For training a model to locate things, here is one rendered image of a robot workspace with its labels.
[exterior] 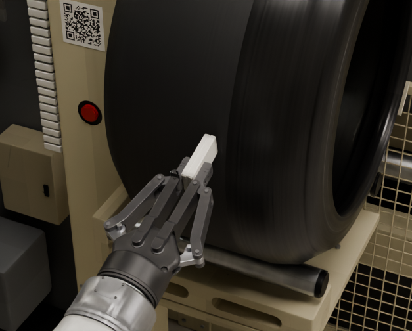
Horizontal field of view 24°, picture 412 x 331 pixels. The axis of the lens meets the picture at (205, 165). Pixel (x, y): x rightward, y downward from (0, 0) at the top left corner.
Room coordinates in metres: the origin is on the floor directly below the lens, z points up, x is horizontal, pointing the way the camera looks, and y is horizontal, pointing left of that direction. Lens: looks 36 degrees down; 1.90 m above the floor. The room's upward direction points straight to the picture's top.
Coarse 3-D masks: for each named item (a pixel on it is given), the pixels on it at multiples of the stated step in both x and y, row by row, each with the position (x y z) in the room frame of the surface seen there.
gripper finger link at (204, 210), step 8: (208, 192) 0.89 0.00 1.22; (200, 200) 0.88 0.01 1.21; (208, 200) 0.88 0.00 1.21; (200, 208) 0.87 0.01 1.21; (208, 208) 0.87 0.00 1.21; (200, 216) 0.86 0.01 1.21; (208, 216) 0.87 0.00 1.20; (200, 224) 0.85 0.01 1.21; (208, 224) 0.87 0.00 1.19; (192, 232) 0.84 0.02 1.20; (200, 232) 0.84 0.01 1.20; (192, 240) 0.83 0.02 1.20; (200, 240) 0.83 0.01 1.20; (192, 248) 0.82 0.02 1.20; (200, 248) 0.81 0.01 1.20; (200, 256) 0.81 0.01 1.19; (200, 264) 0.81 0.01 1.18
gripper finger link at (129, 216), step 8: (160, 176) 0.92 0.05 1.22; (152, 184) 0.91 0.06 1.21; (160, 184) 0.91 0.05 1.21; (144, 192) 0.90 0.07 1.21; (152, 192) 0.90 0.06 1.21; (160, 192) 0.92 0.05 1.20; (136, 200) 0.89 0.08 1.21; (144, 200) 0.89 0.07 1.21; (152, 200) 0.90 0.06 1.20; (128, 208) 0.88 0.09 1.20; (136, 208) 0.88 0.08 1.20; (144, 208) 0.89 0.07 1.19; (120, 216) 0.87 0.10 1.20; (128, 216) 0.87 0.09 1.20; (136, 216) 0.88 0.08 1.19; (104, 224) 0.86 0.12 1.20; (112, 224) 0.86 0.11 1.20; (128, 224) 0.87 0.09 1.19
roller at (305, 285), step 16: (208, 256) 1.13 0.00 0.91; (224, 256) 1.13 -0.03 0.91; (240, 256) 1.12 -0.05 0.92; (240, 272) 1.11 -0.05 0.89; (256, 272) 1.10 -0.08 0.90; (272, 272) 1.09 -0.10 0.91; (288, 272) 1.09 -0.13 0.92; (304, 272) 1.08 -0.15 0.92; (320, 272) 1.08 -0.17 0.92; (288, 288) 1.08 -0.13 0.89; (304, 288) 1.07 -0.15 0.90; (320, 288) 1.06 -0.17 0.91
